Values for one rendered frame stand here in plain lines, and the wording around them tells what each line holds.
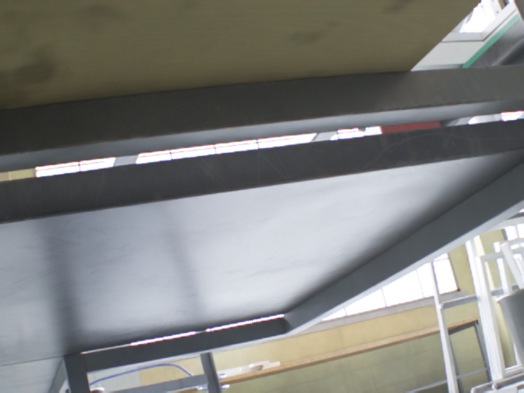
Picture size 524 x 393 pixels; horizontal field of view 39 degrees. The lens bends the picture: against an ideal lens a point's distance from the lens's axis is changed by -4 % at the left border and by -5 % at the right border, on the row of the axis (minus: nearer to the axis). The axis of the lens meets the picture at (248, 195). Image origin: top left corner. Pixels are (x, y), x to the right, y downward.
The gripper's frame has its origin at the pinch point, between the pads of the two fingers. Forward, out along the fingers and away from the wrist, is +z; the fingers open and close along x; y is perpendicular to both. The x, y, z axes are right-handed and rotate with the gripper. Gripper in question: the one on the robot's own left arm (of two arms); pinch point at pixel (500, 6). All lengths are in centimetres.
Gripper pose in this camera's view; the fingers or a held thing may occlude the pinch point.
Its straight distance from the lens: 138.4
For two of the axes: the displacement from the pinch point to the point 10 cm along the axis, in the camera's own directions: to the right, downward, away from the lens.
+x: 9.3, -1.3, 3.4
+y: 2.8, -3.3, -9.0
